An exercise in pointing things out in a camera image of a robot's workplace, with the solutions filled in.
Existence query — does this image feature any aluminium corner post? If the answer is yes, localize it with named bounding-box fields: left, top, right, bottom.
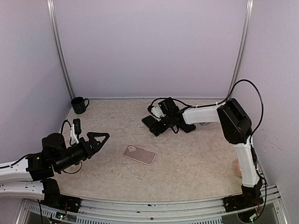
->
left=47, top=0, right=75, bottom=99
left=228, top=0, right=254, bottom=97

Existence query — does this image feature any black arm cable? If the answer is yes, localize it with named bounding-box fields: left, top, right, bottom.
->
left=149, top=79, right=268, bottom=206
left=0, top=119, right=82, bottom=175

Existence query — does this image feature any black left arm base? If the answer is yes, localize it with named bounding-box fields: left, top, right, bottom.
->
left=41, top=179, right=81, bottom=213

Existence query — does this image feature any right aluminium corner post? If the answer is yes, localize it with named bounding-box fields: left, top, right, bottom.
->
left=228, top=0, right=254, bottom=97

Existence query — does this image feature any small black phone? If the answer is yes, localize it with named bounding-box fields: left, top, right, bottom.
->
left=142, top=115, right=156, bottom=129

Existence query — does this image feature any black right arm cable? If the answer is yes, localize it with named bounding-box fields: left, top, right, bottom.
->
left=149, top=79, right=268, bottom=206

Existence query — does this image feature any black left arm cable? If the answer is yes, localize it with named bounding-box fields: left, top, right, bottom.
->
left=0, top=119, right=82, bottom=175

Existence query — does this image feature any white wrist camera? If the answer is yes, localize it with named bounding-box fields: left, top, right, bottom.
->
left=70, top=118, right=82, bottom=144
left=148, top=105, right=165, bottom=121

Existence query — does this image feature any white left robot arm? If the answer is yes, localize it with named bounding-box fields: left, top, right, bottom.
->
left=0, top=132, right=110, bottom=208

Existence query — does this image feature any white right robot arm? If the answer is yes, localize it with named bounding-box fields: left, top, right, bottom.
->
left=148, top=98, right=260, bottom=188

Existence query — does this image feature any pink clear phone case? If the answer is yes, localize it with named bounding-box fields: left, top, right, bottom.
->
left=122, top=145, right=156, bottom=166

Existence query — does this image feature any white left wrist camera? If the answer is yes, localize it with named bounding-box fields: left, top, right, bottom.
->
left=70, top=118, right=82, bottom=144

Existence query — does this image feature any red patterned white dish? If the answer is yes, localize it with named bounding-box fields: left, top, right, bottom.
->
left=237, top=161, right=242, bottom=177

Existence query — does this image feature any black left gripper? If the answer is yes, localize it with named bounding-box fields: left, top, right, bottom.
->
left=55, top=132, right=109, bottom=172

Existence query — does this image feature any dark green mug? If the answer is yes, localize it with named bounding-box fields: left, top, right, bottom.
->
left=71, top=97, right=90, bottom=114

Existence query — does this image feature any left aluminium corner post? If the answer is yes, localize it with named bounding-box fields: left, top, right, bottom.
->
left=47, top=0, right=75, bottom=99

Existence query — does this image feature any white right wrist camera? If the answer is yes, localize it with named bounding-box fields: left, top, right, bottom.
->
left=148, top=105, right=165, bottom=121

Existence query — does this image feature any aluminium front rail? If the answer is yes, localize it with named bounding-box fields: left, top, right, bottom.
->
left=16, top=185, right=289, bottom=224

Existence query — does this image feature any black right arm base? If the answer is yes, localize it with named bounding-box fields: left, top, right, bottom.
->
left=223, top=181, right=264, bottom=212

